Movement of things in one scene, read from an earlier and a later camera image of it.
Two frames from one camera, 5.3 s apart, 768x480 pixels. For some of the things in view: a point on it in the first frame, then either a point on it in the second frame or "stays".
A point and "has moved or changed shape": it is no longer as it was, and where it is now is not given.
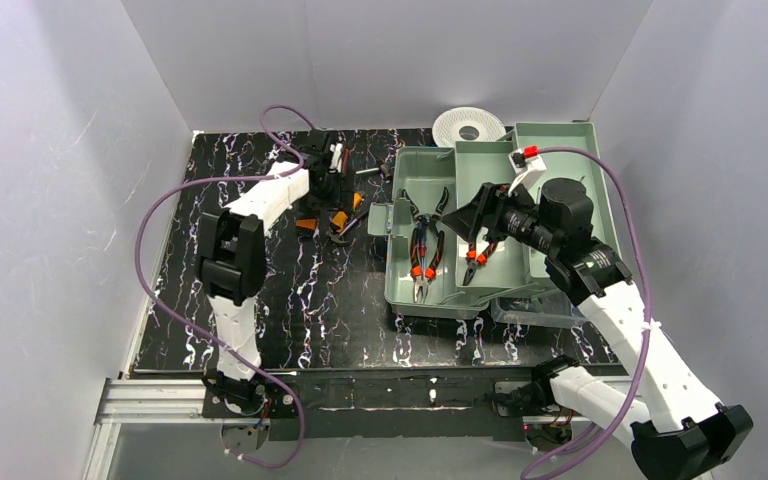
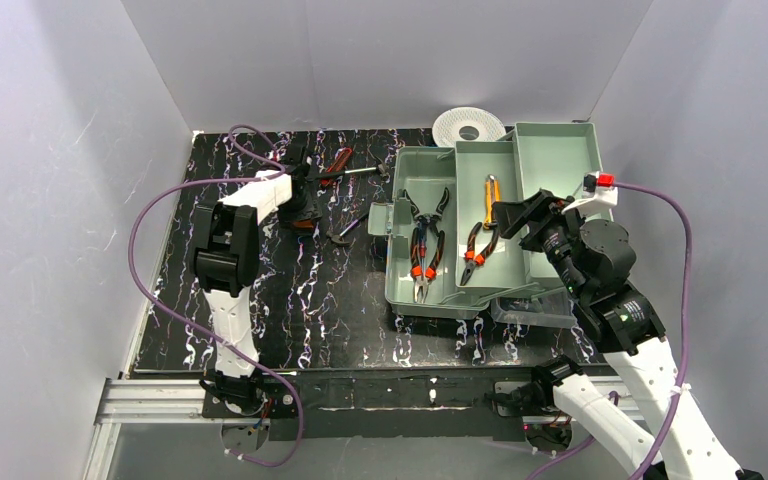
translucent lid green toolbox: [433, 269] stays
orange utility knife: [339, 218] has moved or changed shape
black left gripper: [321, 176] -> [300, 206]
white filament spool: [466, 124] stays
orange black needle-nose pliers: [476, 260] stays
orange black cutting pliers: [420, 280] stays
